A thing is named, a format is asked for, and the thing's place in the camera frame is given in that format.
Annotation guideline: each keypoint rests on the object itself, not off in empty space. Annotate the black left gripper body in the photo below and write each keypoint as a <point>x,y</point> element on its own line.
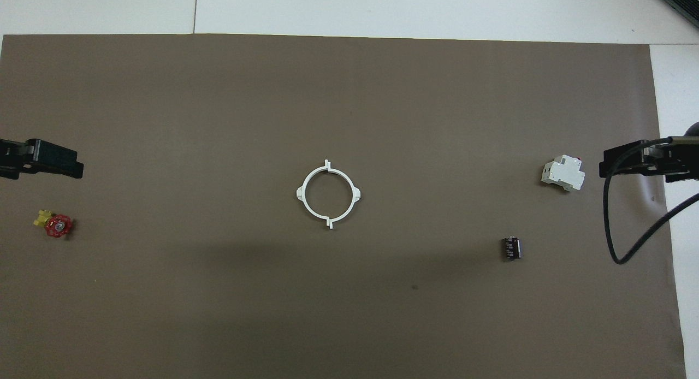
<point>11,159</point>

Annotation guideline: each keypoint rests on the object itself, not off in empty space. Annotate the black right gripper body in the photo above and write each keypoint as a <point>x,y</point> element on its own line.
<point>677,163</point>

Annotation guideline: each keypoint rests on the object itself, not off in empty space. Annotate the red and yellow valve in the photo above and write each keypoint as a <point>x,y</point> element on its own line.
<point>57,226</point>

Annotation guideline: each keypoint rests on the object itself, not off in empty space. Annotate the white circuit breaker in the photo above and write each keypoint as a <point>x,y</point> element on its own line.
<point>562,174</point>

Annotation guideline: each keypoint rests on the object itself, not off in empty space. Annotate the black cylindrical capacitor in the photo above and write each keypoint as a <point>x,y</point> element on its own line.
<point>511,248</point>

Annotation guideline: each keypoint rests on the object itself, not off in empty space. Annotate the dark grey ribbed device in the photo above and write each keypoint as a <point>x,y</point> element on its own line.
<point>682,2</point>

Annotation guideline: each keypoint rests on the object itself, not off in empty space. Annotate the brown paper table mat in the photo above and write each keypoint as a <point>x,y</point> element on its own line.
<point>349,95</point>

